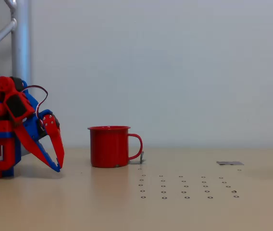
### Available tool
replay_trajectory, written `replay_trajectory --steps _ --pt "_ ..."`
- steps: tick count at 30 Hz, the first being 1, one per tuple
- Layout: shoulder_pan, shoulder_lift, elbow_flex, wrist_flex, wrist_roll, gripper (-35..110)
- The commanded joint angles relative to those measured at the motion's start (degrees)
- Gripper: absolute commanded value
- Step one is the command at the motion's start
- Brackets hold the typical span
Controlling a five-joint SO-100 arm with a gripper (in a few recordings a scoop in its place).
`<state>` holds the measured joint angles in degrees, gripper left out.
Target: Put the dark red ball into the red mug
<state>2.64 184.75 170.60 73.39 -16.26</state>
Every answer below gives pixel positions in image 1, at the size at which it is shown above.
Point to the red enamel mug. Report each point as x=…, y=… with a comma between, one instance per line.
x=110, y=146

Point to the red and blue gripper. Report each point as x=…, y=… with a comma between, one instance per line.
x=32, y=128

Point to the small grey flat plate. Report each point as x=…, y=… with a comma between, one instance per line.
x=229, y=163

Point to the silver metal frame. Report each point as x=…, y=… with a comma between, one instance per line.
x=18, y=38

